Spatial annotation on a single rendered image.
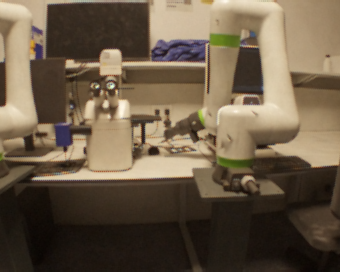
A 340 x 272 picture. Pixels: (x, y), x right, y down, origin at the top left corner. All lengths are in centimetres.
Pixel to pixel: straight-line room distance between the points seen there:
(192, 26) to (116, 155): 130
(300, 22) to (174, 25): 115
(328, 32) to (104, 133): 224
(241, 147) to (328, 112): 177
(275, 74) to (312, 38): 167
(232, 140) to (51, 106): 96
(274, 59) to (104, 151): 74
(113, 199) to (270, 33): 161
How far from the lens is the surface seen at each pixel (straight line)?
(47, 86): 137
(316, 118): 236
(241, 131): 74
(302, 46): 242
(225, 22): 88
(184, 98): 181
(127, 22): 172
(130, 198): 198
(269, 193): 76
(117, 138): 101
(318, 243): 123
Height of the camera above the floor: 110
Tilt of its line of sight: 11 degrees down
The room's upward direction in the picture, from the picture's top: straight up
